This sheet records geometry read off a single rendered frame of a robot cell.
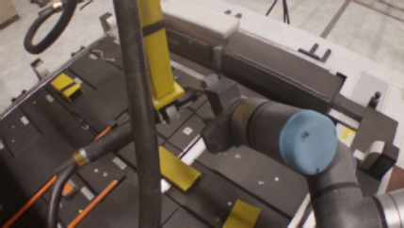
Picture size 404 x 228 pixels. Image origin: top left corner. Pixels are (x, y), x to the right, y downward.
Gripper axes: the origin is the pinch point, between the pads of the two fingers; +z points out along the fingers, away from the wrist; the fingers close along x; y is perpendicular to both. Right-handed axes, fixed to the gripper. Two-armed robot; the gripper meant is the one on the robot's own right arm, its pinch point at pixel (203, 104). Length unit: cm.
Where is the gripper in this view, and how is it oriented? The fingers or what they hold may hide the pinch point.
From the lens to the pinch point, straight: 65.4
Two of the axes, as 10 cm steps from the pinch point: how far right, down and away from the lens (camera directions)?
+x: -3.4, -8.5, -4.0
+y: 8.1, -4.9, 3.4
